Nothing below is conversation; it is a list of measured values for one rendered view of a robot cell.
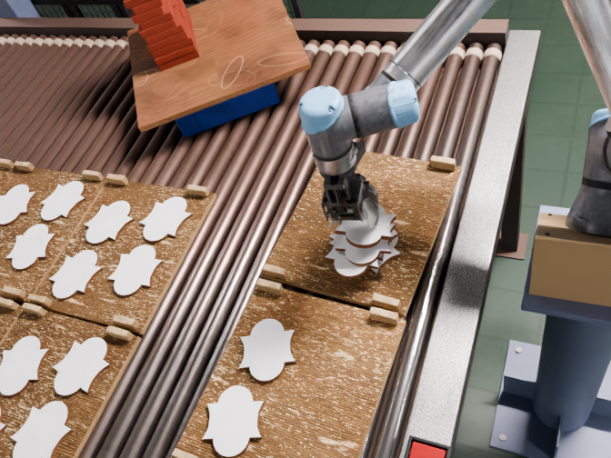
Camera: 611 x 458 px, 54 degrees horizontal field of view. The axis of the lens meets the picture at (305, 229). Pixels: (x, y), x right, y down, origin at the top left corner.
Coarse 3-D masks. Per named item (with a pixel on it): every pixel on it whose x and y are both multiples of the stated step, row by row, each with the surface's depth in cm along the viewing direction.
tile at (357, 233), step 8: (384, 216) 127; (392, 216) 126; (344, 224) 125; (352, 224) 125; (360, 224) 125; (376, 224) 125; (384, 224) 125; (336, 232) 124; (344, 232) 124; (352, 232) 123; (360, 232) 123; (368, 232) 123; (376, 232) 123; (384, 232) 123; (352, 240) 121; (360, 240) 121; (368, 240) 121; (376, 240) 121; (392, 240) 122
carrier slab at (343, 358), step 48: (240, 336) 128; (336, 336) 123; (384, 336) 120; (240, 384) 122; (288, 384) 119; (336, 384) 116; (384, 384) 115; (192, 432) 118; (288, 432) 113; (336, 432) 111
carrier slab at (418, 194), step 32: (384, 160) 148; (416, 160) 145; (320, 192) 147; (384, 192) 142; (416, 192) 139; (448, 192) 137; (288, 224) 143; (320, 224) 141; (416, 224) 134; (288, 256) 138; (320, 256) 135; (416, 256) 129; (320, 288) 130; (352, 288) 128; (384, 288) 126
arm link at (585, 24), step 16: (576, 0) 91; (592, 0) 90; (608, 0) 89; (576, 16) 92; (592, 16) 91; (608, 16) 90; (576, 32) 94; (592, 32) 92; (608, 32) 90; (592, 48) 93; (608, 48) 91; (592, 64) 95; (608, 64) 92; (608, 80) 94; (608, 96) 95; (608, 128) 98; (608, 144) 104; (608, 160) 104
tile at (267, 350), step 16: (272, 320) 127; (256, 336) 126; (272, 336) 125; (288, 336) 124; (256, 352) 124; (272, 352) 123; (288, 352) 122; (240, 368) 123; (256, 368) 121; (272, 368) 121
